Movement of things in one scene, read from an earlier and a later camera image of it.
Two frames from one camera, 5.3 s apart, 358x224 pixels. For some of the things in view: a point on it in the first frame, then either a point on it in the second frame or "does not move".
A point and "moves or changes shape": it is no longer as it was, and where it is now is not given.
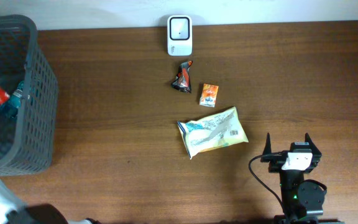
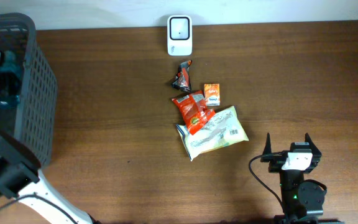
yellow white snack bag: (222, 129) does not move
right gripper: (275, 157) does not move
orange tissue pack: (208, 95) moves or changes shape
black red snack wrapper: (182, 81) does not move
